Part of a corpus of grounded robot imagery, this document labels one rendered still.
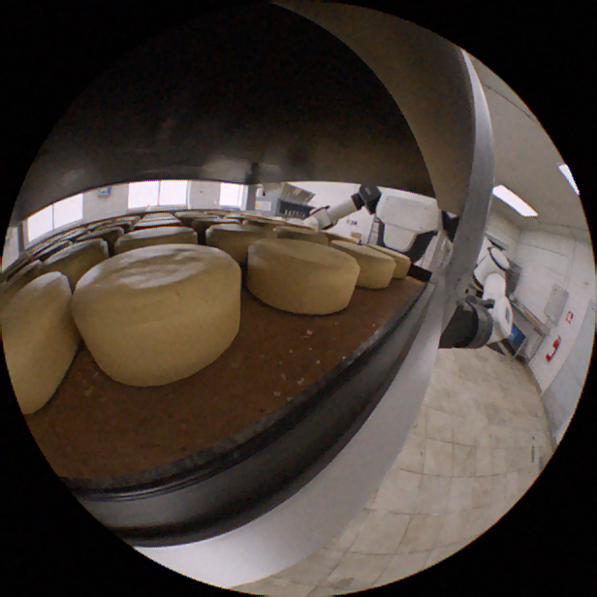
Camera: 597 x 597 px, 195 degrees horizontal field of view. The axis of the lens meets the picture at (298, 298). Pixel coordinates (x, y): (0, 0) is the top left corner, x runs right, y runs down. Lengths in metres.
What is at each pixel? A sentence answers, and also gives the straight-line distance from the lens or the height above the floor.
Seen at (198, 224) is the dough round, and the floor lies 1.06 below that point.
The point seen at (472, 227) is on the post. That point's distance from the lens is 0.21.
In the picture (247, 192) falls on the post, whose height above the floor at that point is 1.11.
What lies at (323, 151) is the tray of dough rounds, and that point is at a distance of 0.15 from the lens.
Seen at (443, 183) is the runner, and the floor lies 1.13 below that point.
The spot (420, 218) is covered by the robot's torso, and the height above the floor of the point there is 1.18.
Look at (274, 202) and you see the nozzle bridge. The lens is 1.46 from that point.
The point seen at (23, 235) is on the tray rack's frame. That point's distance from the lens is 0.56.
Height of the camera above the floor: 1.08
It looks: 27 degrees down
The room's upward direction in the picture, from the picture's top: 11 degrees clockwise
